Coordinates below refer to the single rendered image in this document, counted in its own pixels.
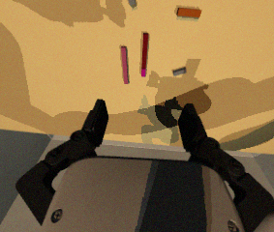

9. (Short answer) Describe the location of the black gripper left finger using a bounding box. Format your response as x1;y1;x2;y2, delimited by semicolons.
15;99;108;226

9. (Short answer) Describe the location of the pink rod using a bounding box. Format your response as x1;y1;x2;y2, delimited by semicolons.
121;46;129;84

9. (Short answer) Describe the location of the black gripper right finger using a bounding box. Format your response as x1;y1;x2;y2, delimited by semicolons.
178;103;274;232

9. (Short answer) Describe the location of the dark red rod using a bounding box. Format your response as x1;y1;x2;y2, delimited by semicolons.
141;33;148;69

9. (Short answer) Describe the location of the grey rod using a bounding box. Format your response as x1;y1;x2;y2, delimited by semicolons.
129;0;136;6
173;68;187;75

